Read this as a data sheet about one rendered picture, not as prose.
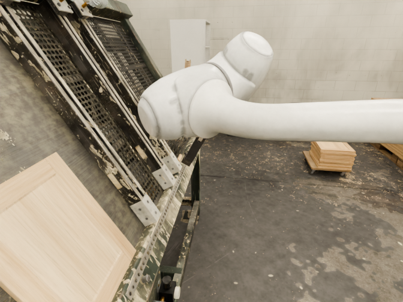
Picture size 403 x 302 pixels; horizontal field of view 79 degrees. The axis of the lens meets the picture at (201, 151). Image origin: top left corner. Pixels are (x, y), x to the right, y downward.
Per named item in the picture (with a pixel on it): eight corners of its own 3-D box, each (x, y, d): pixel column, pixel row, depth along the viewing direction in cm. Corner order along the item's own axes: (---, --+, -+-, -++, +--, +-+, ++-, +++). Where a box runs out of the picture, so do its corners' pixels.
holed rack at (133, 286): (130, 300, 82) (131, 299, 81) (125, 294, 81) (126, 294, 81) (198, 136, 232) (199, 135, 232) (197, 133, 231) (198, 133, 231)
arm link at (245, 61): (226, 72, 62) (187, 89, 55) (256, 16, 49) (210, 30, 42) (254, 103, 60) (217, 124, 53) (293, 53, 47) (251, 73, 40)
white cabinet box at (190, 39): (204, 141, 463) (205, 18, 383) (174, 139, 472) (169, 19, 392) (208, 131, 518) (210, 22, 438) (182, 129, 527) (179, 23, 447)
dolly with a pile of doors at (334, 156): (350, 179, 329) (358, 151, 313) (309, 176, 338) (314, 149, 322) (335, 160, 385) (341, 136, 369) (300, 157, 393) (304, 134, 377)
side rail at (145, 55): (185, 139, 227) (195, 135, 224) (114, 26, 196) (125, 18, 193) (186, 137, 234) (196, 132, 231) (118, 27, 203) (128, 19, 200)
